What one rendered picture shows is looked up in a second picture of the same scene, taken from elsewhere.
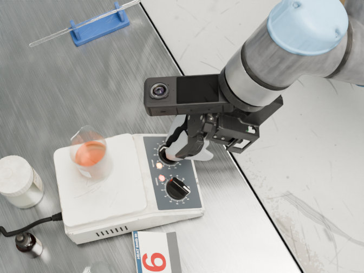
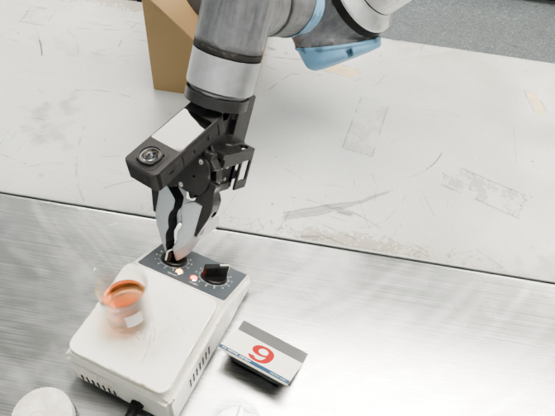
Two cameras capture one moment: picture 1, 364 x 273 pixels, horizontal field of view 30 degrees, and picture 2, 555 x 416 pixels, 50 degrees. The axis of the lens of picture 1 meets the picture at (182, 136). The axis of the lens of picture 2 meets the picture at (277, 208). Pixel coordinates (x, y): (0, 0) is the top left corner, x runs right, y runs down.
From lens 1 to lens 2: 0.47 m
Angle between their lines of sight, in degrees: 35
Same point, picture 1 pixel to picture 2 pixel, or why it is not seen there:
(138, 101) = (83, 260)
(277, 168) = (258, 205)
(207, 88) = (188, 122)
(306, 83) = not seen: hidden behind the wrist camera
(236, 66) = (209, 65)
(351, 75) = (299, 10)
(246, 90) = (235, 81)
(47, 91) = not seen: outside the picture
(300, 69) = (271, 17)
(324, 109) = not seen: hidden behind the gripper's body
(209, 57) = (107, 179)
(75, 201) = (146, 364)
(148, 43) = (37, 212)
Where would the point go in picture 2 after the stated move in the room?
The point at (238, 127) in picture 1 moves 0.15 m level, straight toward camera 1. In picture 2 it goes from (234, 149) to (340, 219)
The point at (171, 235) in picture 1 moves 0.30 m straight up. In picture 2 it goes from (245, 325) to (252, 167)
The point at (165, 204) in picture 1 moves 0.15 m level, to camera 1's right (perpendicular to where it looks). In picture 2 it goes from (222, 292) to (279, 204)
